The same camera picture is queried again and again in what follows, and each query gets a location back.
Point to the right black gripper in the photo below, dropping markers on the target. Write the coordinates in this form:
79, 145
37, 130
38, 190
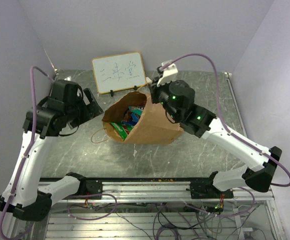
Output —
154, 89

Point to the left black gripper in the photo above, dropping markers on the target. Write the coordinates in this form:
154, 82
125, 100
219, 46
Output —
91, 110

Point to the brown paper bag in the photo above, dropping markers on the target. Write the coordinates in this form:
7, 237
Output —
153, 127

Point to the green Chuba cassava chips bag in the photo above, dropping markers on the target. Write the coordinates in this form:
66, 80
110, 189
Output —
122, 129

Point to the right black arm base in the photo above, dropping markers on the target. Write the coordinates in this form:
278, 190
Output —
203, 189

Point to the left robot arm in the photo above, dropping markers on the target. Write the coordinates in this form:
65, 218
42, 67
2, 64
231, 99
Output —
68, 105

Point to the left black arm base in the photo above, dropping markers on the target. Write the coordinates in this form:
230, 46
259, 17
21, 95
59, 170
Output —
94, 189

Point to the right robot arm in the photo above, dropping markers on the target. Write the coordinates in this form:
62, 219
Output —
260, 162

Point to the red snack packet in bag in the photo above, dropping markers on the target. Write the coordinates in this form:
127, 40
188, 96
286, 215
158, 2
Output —
127, 119

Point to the white eraser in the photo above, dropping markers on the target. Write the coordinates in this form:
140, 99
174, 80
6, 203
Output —
148, 80

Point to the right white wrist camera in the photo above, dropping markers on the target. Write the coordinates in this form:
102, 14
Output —
167, 73

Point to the small whiteboard yellow frame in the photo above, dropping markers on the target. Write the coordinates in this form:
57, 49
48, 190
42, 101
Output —
118, 72

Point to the aluminium rail frame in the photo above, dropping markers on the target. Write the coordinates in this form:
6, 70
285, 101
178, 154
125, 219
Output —
155, 210

